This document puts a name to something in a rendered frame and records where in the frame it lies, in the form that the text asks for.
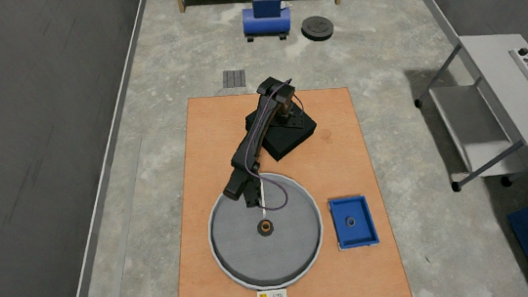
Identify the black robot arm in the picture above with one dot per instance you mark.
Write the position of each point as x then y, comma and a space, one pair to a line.
270, 112

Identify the blue open box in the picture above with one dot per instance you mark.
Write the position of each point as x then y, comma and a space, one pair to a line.
363, 232

